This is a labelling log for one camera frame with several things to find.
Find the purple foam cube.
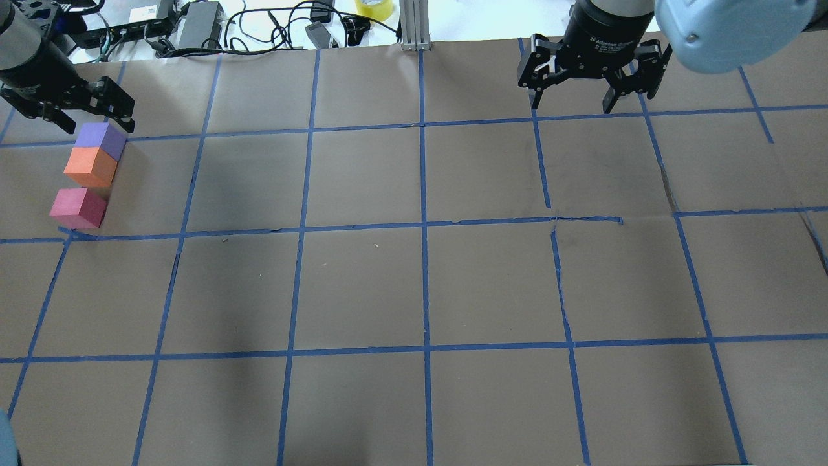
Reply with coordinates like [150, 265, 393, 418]
[73, 122, 127, 161]

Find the aluminium frame post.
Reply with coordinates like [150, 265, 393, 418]
[398, 1, 432, 51]

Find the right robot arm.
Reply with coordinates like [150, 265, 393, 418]
[517, 1, 826, 114]

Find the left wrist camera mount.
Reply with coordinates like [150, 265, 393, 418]
[12, 1, 87, 55]

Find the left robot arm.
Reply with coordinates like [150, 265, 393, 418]
[1, 1, 136, 135]

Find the black power strip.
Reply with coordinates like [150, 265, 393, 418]
[69, 1, 179, 49]

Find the orange foam cube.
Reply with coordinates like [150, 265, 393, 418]
[64, 147, 118, 188]

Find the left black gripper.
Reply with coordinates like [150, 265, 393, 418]
[1, 42, 136, 135]

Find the black power adapter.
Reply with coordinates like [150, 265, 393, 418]
[177, 1, 224, 49]

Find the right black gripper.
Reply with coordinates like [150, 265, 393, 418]
[517, 1, 673, 114]

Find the pink foam cube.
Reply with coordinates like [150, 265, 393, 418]
[49, 188, 107, 229]

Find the yellow tape roll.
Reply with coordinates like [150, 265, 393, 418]
[354, 0, 394, 21]

